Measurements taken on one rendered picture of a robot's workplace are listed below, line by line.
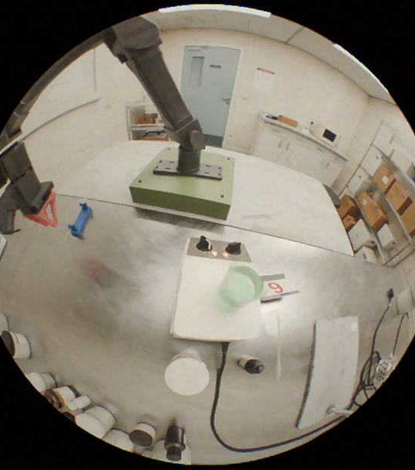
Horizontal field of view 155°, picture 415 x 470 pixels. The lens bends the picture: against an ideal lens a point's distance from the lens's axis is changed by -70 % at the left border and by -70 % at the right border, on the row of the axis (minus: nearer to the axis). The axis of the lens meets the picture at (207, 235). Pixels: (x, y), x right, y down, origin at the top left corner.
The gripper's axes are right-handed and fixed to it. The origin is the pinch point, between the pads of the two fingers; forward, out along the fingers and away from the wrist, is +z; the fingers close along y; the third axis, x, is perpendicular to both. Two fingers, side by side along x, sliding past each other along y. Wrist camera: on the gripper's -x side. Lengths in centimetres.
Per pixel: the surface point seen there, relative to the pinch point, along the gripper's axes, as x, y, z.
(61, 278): -9.5, 1.6, 9.5
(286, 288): -10, 53, 4
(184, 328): -16.4, 32.5, -0.7
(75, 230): 3.9, 1.8, 8.3
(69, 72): 121, -87, -57
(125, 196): 18.0, 13.4, 8.8
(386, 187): 72, 258, -20
